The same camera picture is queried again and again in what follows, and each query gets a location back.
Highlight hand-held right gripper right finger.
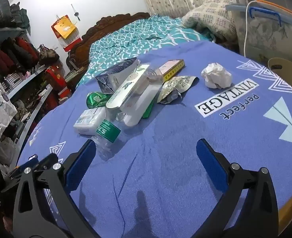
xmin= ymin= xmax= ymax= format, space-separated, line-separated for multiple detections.
xmin=196 ymin=139 xmax=278 ymax=238

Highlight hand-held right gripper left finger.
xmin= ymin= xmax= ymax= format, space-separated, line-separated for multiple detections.
xmin=13 ymin=139 xmax=98 ymax=238

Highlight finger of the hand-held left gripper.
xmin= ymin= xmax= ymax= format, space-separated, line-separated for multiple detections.
xmin=11 ymin=153 xmax=59 ymax=179

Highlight clear bottle with green label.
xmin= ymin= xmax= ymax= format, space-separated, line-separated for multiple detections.
xmin=91 ymin=114 xmax=126 ymax=160

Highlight white tissue packet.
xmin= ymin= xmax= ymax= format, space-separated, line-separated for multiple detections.
xmin=73 ymin=107 xmax=107 ymax=135

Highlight green foil snack bag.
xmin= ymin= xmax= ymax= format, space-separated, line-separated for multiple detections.
xmin=86 ymin=92 xmax=113 ymax=109

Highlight white paper wrapper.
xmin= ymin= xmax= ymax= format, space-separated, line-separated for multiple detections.
xmin=201 ymin=63 xmax=233 ymax=89

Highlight long white leaf-print box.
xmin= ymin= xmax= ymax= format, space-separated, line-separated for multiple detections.
xmin=106 ymin=64 xmax=150 ymax=109

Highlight blue and white milk carton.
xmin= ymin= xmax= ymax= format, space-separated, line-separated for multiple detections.
xmin=95 ymin=58 xmax=140 ymax=95

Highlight yellow and pink carton box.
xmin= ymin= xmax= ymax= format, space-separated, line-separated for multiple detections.
xmin=158 ymin=59 xmax=185 ymax=82

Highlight beige plastic waste bin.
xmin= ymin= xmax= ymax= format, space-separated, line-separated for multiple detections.
xmin=267 ymin=58 xmax=292 ymax=92

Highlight white plastic bag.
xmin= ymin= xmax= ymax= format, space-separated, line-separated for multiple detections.
xmin=0 ymin=136 xmax=16 ymax=164

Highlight blue printed blanket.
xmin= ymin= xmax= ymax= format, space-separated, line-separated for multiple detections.
xmin=17 ymin=41 xmax=292 ymax=238

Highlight grey metal shelf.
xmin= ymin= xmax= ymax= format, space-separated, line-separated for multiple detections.
xmin=0 ymin=27 xmax=54 ymax=164

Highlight red gift box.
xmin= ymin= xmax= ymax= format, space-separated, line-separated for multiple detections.
xmin=45 ymin=64 xmax=72 ymax=100

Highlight brown handbag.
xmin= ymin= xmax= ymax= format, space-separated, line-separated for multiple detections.
xmin=38 ymin=44 xmax=60 ymax=66

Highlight dark red jackets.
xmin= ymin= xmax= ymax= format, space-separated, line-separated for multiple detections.
xmin=0 ymin=37 xmax=40 ymax=75

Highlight carved wooden headboard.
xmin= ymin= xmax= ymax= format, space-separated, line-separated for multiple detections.
xmin=66 ymin=12 xmax=150 ymax=90

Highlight teal patterned bedspread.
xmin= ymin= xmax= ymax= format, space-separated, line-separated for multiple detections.
xmin=78 ymin=15 xmax=216 ymax=86

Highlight patterned beige pillow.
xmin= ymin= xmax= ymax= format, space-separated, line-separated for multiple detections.
xmin=182 ymin=0 xmax=241 ymax=42

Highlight dark bags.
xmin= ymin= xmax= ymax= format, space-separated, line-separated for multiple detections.
xmin=0 ymin=0 xmax=31 ymax=29

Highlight red and orange wall calendar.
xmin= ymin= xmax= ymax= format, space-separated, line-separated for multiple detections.
xmin=51 ymin=15 xmax=83 ymax=52

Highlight white cable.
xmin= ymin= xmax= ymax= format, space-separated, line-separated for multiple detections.
xmin=244 ymin=0 xmax=258 ymax=56

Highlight clear storage box blue handle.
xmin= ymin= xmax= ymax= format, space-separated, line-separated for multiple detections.
xmin=226 ymin=0 xmax=292 ymax=65

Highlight black hanging wall ornament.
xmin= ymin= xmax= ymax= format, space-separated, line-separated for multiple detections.
xmin=71 ymin=4 xmax=81 ymax=21

